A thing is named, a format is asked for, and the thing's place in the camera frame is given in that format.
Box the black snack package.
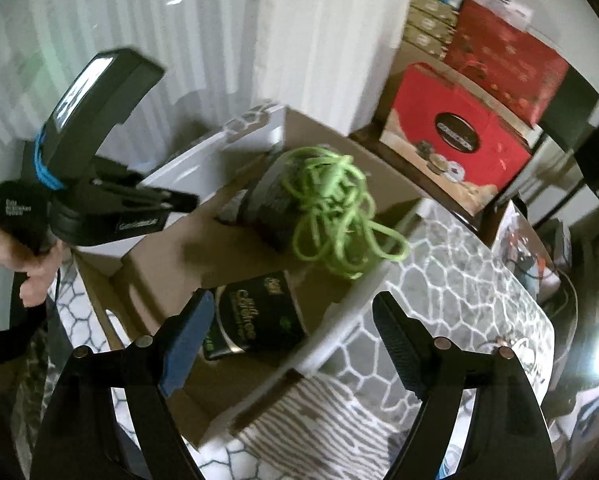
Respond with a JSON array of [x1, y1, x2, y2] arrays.
[[203, 271, 307, 364]]

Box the cardboard box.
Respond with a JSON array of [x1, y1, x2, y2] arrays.
[[76, 104, 432, 448]]

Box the green cord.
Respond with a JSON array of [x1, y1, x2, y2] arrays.
[[277, 146, 413, 281]]

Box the person left hand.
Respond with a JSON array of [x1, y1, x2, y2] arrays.
[[0, 228, 65, 308]]

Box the grey white patterned blanket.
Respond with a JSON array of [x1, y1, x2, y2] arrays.
[[30, 192, 557, 479]]

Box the white striped curtain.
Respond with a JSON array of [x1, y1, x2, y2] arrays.
[[0, 0, 409, 169]]

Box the red collection gift bag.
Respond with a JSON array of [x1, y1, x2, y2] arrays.
[[380, 63, 531, 216]]

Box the red patterned gift box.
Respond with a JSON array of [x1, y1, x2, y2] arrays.
[[444, 0, 569, 126]]

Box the stacked tan boxes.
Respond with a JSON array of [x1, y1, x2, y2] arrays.
[[403, 0, 459, 60]]

